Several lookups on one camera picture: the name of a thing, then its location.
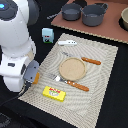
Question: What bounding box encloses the beige woven placemat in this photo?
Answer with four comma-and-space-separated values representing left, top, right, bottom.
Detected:
20, 33, 118, 128

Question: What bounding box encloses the knife with wooden handle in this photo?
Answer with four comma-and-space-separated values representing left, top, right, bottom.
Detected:
61, 52, 101, 65

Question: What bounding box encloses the salmon pink mat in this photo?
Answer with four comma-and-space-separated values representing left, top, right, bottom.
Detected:
51, 0, 128, 43

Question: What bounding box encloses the white fish toy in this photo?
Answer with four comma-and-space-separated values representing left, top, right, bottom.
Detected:
58, 40, 77, 46

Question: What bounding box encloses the orange bread loaf toy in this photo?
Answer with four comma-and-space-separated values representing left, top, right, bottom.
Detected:
32, 72, 40, 84

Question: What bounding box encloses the light blue milk carton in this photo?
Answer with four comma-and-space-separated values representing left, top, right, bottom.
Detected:
42, 28, 54, 43

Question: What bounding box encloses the wooden round plate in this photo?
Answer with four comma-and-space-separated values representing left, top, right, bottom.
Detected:
59, 57, 87, 81

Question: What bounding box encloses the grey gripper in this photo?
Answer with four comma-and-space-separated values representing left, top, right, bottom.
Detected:
24, 60, 39, 83

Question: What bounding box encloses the large dark grey pot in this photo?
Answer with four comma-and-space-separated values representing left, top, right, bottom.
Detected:
82, 3, 108, 27

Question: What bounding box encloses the fork with wooden handle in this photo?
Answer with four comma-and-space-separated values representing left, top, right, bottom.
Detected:
49, 74, 89, 92

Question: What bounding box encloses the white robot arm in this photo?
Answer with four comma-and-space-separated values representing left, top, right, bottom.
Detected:
0, 0, 39, 92

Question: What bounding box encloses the small dark grey pot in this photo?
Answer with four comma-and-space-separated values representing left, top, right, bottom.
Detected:
62, 3, 81, 21

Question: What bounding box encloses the beige bowl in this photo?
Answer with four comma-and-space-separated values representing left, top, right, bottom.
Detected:
121, 7, 128, 30

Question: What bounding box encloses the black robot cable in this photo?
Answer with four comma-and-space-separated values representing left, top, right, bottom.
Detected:
0, 81, 33, 109

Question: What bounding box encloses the yellow butter box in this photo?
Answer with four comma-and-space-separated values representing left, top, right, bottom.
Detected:
42, 86, 66, 102

